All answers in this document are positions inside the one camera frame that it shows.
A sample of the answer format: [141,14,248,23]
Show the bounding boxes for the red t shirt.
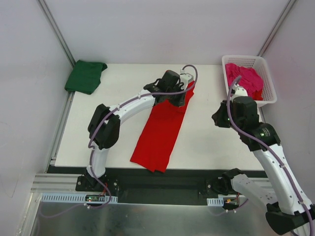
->
[130,89,194,173]

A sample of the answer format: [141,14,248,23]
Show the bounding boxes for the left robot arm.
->
[87,69,194,191]

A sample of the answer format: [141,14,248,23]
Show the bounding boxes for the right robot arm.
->
[212,96,315,236]

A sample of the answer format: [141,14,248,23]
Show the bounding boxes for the pink t shirt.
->
[225,63,264,95]

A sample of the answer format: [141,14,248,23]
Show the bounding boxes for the white plastic laundry basket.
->
[221,55,277,107]

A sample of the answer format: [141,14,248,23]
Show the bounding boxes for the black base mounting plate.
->
[75,168,225,206]

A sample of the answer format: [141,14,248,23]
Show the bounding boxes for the folded green t shirt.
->
[64,60,108,95]

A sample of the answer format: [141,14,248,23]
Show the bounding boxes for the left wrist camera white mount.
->
[180,69,194,90]

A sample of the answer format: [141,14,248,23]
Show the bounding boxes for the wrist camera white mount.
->
[231,85,248,100]
[180,69,194,90]

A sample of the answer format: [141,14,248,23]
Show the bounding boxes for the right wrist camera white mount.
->
[231,85,248,100]

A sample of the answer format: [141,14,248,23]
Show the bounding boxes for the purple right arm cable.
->
[209,75,315,236]

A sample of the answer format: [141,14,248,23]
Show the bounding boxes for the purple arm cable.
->
[209,75,315,236]
[39,64,199,218]

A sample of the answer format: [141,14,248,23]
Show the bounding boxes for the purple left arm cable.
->
[39,64,199,218]

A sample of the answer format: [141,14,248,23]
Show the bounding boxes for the right white slotted cable duct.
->
[207,197,224,207]

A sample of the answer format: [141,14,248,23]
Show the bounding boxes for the white slotted cable duct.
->
[207,197,224,207]
[41,193,118,204]

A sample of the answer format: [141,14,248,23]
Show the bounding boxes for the aluminium frame rail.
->
[31,173,296,197]

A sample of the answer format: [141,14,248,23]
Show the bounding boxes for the left white slotted cable duct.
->
[41,193,118,204]

